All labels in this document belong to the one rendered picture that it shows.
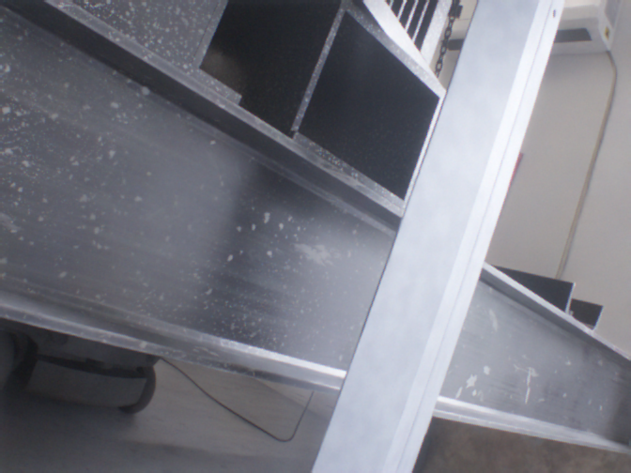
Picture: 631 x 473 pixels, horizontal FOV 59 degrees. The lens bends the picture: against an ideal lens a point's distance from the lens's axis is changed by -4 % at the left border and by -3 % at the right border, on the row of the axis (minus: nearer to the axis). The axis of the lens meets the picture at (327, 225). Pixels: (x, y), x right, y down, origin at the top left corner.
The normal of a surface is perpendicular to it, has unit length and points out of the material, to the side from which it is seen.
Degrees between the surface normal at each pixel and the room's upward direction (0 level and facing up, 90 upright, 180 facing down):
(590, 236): 90
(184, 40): 90
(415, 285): 90
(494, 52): 90
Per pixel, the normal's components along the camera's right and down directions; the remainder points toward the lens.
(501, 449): -0.66, -0.34
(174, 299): 0.67, 0.15
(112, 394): 0.81, 0.23
